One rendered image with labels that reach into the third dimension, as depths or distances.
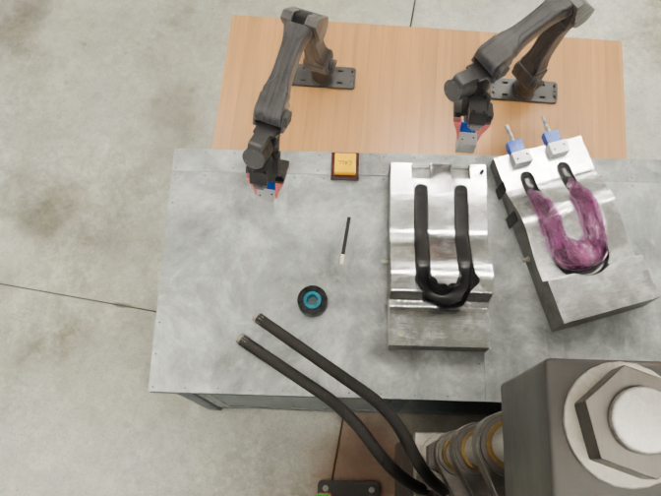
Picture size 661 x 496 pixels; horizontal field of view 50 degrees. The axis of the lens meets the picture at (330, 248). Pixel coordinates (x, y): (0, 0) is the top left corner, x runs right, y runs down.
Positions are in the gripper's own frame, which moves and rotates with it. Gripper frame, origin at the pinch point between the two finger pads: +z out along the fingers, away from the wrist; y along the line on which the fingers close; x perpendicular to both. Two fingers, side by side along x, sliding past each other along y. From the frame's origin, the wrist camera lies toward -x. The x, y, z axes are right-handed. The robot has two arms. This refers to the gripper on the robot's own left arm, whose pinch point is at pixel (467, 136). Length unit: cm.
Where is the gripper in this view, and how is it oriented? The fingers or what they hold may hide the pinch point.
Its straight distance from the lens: 197.4
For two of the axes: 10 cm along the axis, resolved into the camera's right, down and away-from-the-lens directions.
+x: 1.1, -6.9, 7.2
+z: -0.4, 7.2, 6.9
